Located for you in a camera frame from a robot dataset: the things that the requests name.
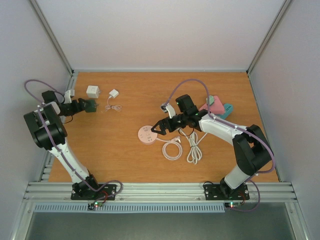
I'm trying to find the pink triangular power strip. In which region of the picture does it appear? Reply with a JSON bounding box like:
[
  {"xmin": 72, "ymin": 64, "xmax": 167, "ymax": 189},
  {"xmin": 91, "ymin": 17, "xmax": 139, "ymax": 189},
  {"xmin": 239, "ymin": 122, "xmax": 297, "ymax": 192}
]
[{"xmin": 209, "ymin": 95, "xmax": 225, "ymax": 115}]

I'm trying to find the green cube socket adapter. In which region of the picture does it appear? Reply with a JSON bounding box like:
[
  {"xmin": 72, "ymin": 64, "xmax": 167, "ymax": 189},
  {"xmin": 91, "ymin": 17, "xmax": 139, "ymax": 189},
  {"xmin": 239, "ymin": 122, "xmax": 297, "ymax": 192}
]
[{"xmin": 84, "ymin": 99, "xmax": 98, "ymax": 113}]

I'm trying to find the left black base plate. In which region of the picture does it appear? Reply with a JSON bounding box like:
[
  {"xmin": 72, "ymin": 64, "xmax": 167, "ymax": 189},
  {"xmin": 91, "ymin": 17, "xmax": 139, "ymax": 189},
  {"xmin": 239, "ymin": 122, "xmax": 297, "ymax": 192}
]
[{"xmin": 70, "ymin": 184, "xmax": 117, "ymax": 201}]

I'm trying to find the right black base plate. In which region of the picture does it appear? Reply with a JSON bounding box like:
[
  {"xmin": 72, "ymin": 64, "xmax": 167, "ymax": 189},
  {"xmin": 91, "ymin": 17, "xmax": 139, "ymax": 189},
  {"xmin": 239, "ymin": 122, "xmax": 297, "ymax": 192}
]
[{"xmin": 202, "ymin": 181, "xmax": 250, "ymax": 201}]

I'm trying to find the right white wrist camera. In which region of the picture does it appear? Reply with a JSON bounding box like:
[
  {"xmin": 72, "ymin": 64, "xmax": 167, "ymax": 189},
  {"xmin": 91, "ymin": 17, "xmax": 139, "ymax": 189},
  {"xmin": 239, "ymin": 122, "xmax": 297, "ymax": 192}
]
[{"xmin": 160, "ymin": 103, "xmax": 177, "ymax": 119}]

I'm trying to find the left controller board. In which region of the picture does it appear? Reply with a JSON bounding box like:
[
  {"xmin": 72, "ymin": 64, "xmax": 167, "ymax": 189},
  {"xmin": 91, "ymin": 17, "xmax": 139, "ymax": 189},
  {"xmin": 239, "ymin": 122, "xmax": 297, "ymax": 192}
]
[{"xmin": 87, "ymin": 202, "xmax": 104, "ymax": 211}]

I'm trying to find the controller board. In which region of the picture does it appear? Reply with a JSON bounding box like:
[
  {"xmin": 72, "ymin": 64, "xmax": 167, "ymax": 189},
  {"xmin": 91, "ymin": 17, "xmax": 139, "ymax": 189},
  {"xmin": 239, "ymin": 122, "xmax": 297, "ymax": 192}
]
[
  {"xmin": 224, "ymin": 201, "xmax": 244, "ymax": 209},
  {"xmin": 87, "ymin": 202, "xmax": 104, "ymax": 211}
]

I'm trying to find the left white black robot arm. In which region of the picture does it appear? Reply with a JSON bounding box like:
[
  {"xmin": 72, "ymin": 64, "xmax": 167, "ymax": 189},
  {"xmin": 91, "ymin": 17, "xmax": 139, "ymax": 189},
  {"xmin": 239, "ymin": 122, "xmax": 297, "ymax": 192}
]
[{"xmin": 23, "ymin": 90, "xmax": 101, "ymax": 200}]

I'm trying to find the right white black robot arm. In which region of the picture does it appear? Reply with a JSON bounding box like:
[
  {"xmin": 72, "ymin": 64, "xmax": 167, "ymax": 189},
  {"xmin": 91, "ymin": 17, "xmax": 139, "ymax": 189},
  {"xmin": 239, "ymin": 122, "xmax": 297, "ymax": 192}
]
[{"xmin": 151, "ymin": 94, "xmax": 275, "ymax": 199}]

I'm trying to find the right controller board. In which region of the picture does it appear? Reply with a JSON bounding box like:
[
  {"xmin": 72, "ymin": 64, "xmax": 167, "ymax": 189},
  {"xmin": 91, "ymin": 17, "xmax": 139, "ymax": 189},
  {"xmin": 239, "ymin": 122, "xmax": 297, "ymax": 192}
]
[{"xmin": 224, "ymin": 201, "xmax": 244, "ymax": 209}]

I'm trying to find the white power cord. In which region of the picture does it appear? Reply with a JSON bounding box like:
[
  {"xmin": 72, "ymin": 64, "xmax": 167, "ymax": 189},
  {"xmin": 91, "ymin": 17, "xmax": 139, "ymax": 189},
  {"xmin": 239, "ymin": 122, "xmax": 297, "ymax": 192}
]
[{"xmin": 182, "ymin": 129, "xmax": 208, "ymax": 165}]

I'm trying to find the teal power strip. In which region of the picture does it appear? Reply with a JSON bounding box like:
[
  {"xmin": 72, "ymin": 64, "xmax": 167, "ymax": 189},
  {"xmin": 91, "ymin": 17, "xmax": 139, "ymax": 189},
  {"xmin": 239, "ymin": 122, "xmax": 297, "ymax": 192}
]
[{"xmin": 217, "ymin": 103, "xmax": 234, "ymax": 120}]

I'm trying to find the pink usb cable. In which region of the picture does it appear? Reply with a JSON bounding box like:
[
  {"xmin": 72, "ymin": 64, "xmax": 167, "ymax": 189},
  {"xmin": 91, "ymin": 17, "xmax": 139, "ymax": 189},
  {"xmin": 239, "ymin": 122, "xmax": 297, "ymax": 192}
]
[{"xmin": 104, "ymin": 96, "xmax": 122, "ymax": 112}]

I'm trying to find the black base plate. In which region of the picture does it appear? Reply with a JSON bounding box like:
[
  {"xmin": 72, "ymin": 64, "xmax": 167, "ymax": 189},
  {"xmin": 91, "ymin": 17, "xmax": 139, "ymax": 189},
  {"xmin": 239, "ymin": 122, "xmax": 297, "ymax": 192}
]
[
  {"xmin": 202, "ymin": 181, "xmax": 250, "ymax": 201},
  {"xmin": 70, "ymin": 184, "xmax": 117, "ymax": 201}
]

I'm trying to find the light green plug adapter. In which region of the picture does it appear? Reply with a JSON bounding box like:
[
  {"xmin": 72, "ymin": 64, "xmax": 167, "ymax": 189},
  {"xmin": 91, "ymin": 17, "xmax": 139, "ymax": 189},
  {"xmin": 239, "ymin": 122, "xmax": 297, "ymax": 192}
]
[{"xmin": 206, "ymin": 95, "xmax": 215, "ymax": 106}]

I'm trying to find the pink power strip cable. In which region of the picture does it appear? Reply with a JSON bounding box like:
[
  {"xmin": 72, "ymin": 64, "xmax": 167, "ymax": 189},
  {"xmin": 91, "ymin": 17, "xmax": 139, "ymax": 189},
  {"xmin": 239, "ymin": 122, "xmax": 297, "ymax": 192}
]
[{"xmin": 156, "ymin": 135, "xmax": 184, "ymax": 161}]

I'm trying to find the aluminium front rail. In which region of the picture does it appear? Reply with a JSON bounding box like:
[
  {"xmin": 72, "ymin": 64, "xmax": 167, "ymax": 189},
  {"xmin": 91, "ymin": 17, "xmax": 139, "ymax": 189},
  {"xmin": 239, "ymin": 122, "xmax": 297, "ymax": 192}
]
[{"xmin": 22, "ymin": 182, "xmax": 298, "ymax": 203}]

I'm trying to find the white cube socket adapter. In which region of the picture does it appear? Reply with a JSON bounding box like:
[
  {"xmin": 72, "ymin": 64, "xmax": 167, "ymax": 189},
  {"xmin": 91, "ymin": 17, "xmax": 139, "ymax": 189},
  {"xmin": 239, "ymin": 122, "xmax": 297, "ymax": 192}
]
[{"xmin": 86, "ymin": 85, "xmax": 101, "ymax": 99}]

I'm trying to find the grey slotted cable duct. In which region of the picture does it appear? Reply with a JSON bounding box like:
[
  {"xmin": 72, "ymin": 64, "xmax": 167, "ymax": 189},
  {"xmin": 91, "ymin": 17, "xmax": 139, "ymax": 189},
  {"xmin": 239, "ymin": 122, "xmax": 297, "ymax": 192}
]
[{"xmin": 34, "ymin": 202, "xmax": 225, "ymax": 214}]

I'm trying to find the round pink power strip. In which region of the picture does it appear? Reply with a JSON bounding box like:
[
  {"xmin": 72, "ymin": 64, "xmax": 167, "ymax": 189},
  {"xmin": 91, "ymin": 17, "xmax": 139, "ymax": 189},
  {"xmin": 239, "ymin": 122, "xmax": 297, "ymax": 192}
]
[{"xmin": 137, "ymin": 125, "xmax": 158, "ymax": 145}]

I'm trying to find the white usb charger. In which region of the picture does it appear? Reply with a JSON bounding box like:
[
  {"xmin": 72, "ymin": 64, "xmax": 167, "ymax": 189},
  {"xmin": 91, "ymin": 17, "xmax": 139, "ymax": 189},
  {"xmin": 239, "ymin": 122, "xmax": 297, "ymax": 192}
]
[{"xmin": 109, "ymin": 89, "xmax": 119, "ymax": 99}]

